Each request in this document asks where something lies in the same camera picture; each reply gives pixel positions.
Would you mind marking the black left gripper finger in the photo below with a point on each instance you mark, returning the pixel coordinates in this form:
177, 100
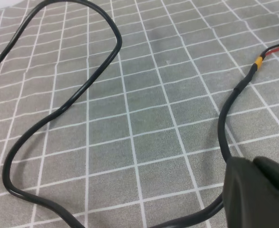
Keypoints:
251, 193

